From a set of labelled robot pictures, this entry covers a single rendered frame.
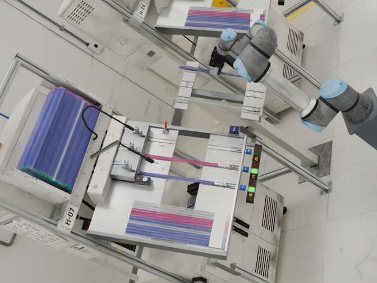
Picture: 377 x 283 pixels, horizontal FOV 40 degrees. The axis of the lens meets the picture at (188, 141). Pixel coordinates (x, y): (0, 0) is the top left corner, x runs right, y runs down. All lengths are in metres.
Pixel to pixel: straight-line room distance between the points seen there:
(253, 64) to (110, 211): 1.06
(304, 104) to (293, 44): 1.72
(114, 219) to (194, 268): 0.52
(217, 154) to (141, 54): 1.18
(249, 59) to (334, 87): 0.41
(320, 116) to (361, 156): 0.86
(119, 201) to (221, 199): 0.53
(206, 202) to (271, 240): 0.72
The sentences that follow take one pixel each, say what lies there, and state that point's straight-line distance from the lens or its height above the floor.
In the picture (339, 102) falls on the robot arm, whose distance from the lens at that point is 2.46.
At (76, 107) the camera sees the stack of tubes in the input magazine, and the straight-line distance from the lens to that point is 2.81.
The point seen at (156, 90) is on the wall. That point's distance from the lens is 5.21.
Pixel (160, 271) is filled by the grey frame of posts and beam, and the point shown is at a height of 0.73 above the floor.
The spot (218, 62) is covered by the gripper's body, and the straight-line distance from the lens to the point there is 2.88.
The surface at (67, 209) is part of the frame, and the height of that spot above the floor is 1.38.
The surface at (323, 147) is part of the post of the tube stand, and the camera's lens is 3.48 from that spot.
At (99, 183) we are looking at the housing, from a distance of 2.72.
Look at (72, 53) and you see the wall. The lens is 4.86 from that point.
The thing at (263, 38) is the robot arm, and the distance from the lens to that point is 2.33.
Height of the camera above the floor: 2.23
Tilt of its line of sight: 27 degrees down
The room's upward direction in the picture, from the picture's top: 59 degrees counter-clockwise
